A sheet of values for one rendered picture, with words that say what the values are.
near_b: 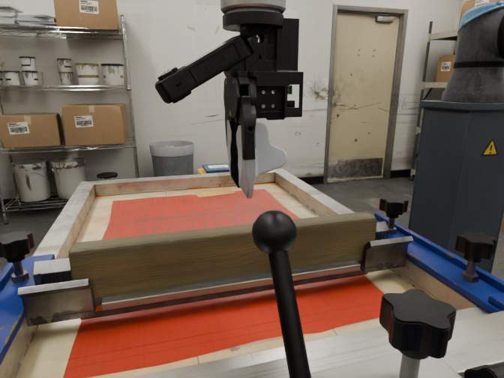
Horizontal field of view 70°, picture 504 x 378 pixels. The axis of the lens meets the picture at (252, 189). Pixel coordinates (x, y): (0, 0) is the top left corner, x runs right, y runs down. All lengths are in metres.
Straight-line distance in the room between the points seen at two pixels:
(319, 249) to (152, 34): 3.76
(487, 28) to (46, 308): 1.05
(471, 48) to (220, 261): 0.85
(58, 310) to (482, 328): 0.43
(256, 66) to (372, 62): 4.59
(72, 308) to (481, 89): 0.99
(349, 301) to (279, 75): 0.31
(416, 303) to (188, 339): 0.30
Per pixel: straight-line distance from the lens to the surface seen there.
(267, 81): 0.42
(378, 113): 5.11
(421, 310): 0.22
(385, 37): 5.13
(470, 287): 0.53
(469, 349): 0.35
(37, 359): 0.49
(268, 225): 0.21
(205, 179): 1.04
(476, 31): 1.10
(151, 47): 4.12
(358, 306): 0.53
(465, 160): 1.05
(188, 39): 4.16
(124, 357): 0.45
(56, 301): 0.48
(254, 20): 0.43
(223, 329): 0.47
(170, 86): 0.42
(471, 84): 1.08
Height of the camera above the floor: 1.24
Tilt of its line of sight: 16 degrees down
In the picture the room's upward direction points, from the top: straight up
